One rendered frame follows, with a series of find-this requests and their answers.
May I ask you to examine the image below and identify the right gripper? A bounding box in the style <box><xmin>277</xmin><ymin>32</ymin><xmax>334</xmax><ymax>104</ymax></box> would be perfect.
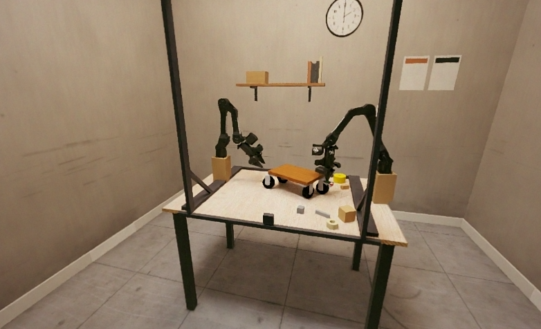
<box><xmin>315</xmin><ymin>157</ymin><xmax>341</xmax><ymax>181</ymax></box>

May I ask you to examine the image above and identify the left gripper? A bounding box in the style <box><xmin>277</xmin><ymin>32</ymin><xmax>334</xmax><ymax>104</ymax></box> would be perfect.
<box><xmin>245</xmin><ymin>147</ymin><xmax>265</xmax><ymax>168</ymax></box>

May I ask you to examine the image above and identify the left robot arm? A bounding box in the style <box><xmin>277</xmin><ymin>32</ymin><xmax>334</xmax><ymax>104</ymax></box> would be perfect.
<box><xmin>215</xmin><ymin>98</ymin><xmax>263</xmax><ymax>158</ymax></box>

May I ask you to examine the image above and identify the beige roll of tape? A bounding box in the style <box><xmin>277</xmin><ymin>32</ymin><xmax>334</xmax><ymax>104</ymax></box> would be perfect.
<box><xmin>327</xmin><ymin>218</ymin><xmax>338</xmax><ymax>229</ymax></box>

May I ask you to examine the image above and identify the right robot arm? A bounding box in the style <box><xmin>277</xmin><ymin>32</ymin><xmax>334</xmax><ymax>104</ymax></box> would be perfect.
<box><xmin>312</xmin><ymin>104</ymin><xmax>393</xmax><ymax>174</ymax></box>

